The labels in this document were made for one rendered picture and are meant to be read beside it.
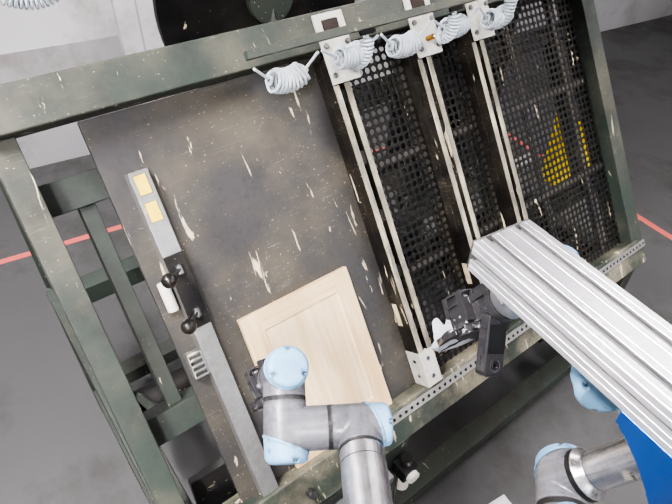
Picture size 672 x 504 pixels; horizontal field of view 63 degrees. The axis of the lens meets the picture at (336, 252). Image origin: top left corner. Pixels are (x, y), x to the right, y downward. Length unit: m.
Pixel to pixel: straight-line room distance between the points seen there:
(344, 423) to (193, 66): 0.92
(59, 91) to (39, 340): 2.34
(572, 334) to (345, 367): 1.20
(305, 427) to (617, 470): 0.69
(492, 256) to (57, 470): 2.59
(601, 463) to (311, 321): 0.82
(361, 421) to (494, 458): 1.96
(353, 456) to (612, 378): 0.46
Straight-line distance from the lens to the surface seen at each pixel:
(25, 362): 3.47
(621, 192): 2.66
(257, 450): 1.64
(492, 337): 1.03
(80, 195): 1.48
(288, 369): 0.96
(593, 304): 0.63
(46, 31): 4.69
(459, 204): 1.89
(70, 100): 1.37
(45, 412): 3.21
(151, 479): 1.55
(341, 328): 1.70
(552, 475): 1.43
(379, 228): 1.68
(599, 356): 0.59
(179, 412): 1.60
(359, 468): 0.92
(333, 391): 1.73
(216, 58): 1.48
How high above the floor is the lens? 2.44
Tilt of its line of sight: 41 degrees down
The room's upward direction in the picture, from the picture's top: 1 degrees clockwise
